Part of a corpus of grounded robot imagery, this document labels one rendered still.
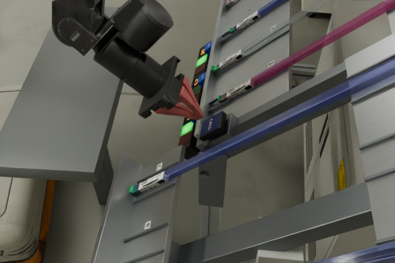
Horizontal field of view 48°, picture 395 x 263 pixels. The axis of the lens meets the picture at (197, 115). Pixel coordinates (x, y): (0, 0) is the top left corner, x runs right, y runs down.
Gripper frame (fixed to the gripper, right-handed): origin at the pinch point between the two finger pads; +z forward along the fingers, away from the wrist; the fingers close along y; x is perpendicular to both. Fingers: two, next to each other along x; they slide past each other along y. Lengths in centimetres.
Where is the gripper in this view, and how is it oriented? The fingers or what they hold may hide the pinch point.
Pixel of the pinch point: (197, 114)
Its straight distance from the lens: 76.2
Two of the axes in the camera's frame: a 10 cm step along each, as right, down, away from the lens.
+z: 7.2, 5.4, 4.3
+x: -6.8, 4.2, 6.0
